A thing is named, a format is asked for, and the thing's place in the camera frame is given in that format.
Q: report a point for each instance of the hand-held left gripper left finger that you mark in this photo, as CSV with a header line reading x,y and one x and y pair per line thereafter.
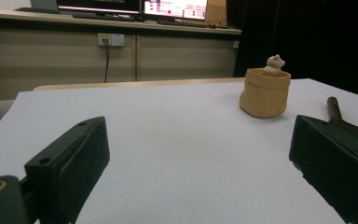
x,y
74,155

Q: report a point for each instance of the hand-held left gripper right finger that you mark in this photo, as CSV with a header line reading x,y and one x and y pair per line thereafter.
x,y
332,155

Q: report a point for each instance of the tan paper cup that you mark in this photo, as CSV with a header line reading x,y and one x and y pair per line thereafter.
x,y
264,96

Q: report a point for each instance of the wooden table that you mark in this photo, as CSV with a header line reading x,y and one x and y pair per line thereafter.
x,y
136,84

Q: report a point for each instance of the long beige desk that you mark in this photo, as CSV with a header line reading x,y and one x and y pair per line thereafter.
x,y
43,62

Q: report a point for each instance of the white table sheet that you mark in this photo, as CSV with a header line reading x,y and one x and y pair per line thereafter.
x,y
180,149

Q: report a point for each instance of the small beige bear figure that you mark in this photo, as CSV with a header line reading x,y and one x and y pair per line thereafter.
x,y
275,63

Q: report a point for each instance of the black curtain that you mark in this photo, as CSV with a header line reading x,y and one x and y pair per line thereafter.
x,y
317,40

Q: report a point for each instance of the black keyboard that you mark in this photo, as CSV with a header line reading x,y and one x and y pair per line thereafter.
x,y
105,16
183,23

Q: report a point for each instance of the dark computer monitor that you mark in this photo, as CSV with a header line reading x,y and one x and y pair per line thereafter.
x,y
99,4

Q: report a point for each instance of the grey laptop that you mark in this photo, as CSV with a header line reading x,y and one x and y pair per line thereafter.
x,y
40,5

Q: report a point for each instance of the bright computer monitor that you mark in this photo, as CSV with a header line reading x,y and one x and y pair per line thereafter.
x,y
174,8

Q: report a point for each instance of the brown cardboard box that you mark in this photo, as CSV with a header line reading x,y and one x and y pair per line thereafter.
x,y
216,12

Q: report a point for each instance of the white wall power outlet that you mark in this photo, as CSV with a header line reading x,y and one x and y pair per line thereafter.
x,y
115,39

